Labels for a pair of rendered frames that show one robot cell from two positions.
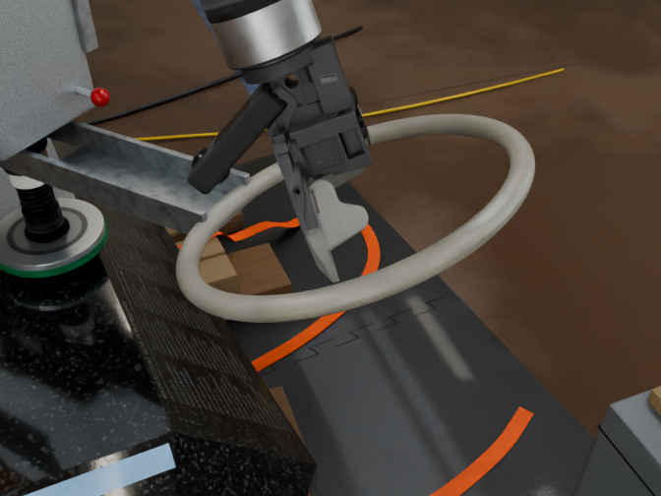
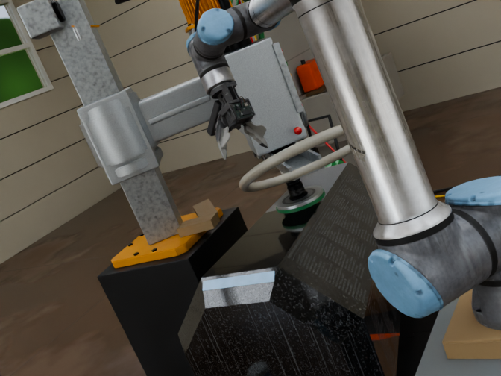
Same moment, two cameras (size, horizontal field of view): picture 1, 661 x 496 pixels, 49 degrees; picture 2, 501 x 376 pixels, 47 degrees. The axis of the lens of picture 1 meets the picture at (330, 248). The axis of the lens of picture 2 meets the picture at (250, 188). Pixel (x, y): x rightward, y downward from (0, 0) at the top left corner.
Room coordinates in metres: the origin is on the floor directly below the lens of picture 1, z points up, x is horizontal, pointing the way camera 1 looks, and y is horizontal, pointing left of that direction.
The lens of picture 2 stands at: (-0.32, -1.33, 1.60)
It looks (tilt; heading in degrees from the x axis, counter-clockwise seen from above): 14 degrees down; 57
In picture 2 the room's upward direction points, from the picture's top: 22 degrees counter-clockwise
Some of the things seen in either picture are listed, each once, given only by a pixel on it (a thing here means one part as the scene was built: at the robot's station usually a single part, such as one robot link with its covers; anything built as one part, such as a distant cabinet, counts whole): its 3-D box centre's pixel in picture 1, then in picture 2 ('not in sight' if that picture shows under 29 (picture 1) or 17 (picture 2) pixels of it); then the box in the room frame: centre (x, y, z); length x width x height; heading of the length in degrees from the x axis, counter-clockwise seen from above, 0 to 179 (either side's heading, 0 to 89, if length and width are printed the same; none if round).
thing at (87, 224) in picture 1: (48, 232); (299, 197); (1.10, 0.55, 0.88); 0.21 x 0.21 x 0.01
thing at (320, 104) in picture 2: not in sight; (356, 117); (3.72, 2.67, 0.43); 1.30 x 0.62 x 0.86; 21
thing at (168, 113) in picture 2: not in sight; (156, 117); (1.04, 1.35, 1.37); 0.74 x 0.34 x 0.25; 150
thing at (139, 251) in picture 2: not in sight; (168, 236); (0.86, 1.45, 0.76); 0.49 x 0.49 x 0.05; 28
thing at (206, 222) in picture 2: not in sight; (198, 224); (0.94, 1.20, 0.81); 0.20 x 0.10 x 0.05; 126
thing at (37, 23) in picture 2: not in sight; (42, 17); (0.72, 1.39, 2.00); 0.20 x 0.18 x 0.15; 118
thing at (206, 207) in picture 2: not in sight; (205, 210); (1.09, 1.37, 0.80); 0.20 x 0.10 x 0.05; 67
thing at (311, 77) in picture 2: not in sight; (314, 72); (3.53, 2.82, 1.00); 0.50 x 0.22 x 0.33; 21
